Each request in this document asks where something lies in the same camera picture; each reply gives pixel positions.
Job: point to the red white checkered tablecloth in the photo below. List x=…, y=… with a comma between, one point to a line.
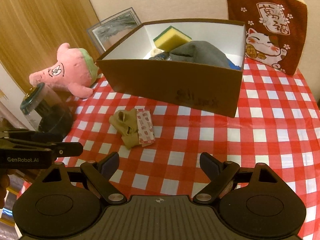
x=277, y=123

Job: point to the brown cardboard box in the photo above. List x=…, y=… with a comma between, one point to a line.
x=129, y=69

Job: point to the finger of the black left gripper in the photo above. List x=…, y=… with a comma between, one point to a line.
x=66, y=149
x=28, y=135

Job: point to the red lucky cat cushion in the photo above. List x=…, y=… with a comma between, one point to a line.
x=275, y=30

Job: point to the clear acrylic photo frame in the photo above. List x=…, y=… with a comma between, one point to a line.
x=107, y=32

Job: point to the green yellow sponge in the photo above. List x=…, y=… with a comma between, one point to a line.
x=170, y=39

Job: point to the pink patterned small packet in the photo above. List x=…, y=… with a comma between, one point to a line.
x=145, y=128

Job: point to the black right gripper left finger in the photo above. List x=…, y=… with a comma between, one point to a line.
x=99, y=175

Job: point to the grey towel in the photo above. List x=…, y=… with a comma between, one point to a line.
x=201, y=52

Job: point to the striped grey blue sock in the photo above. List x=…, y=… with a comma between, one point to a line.
x=164, y=56

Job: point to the person's left hand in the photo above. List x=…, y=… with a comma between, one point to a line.
x=4, y=184

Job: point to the pink plush toy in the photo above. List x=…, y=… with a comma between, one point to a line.
x=75, y=71

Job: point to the glass jar with gold lid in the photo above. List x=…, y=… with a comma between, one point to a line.
x=46, y=112

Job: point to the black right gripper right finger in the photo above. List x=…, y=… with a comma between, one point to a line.
x=220, y=175

